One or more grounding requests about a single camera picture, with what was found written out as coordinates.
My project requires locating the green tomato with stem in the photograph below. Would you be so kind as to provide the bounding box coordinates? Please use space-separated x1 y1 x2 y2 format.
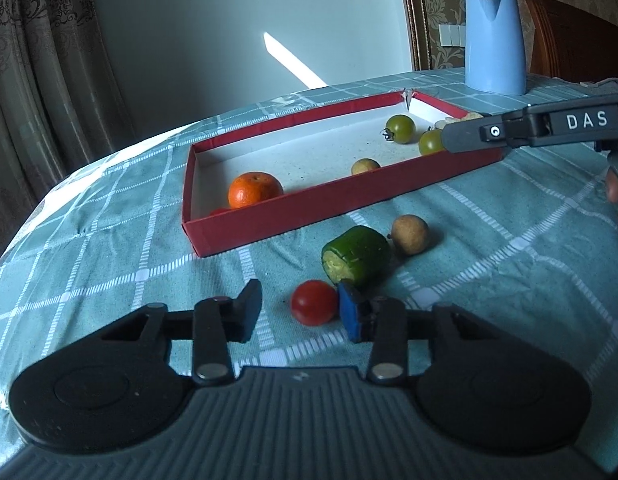
380 114 416 145

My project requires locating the blue electric kettle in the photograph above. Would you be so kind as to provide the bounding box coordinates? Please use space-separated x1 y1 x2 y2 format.
463 0 528 97

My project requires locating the red shallow cardboard box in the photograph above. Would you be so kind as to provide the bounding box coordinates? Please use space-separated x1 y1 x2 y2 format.
181 88 505 258

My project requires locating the wooden wall trim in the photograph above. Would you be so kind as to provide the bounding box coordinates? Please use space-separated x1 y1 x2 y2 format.
394 0 493 73

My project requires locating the patterned grey curtain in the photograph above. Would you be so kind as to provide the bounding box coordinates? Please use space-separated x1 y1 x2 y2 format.
0 0 136 261

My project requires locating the orange mandarin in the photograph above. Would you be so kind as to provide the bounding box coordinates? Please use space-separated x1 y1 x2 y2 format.
227 171 285 210

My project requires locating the wooden chair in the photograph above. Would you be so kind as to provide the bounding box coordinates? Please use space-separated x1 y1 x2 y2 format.
521 0 618 85

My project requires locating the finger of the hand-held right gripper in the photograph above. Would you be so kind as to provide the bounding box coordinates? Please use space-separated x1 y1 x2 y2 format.
441 106 533 154

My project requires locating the white wall switch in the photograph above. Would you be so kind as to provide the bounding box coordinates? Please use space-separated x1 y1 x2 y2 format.
438 23 468 48

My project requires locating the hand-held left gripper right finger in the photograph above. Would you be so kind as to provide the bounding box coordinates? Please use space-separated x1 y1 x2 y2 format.
338 282 496 387

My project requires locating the teal checked tablecloth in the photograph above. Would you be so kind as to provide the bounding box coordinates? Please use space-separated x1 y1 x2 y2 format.
0 67 618 480

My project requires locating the green cucumber piece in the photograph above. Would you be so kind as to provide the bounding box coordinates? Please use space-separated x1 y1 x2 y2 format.
321 225 391 289

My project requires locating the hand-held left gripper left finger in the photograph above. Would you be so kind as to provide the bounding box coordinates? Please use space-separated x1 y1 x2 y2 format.
101 278 264 387

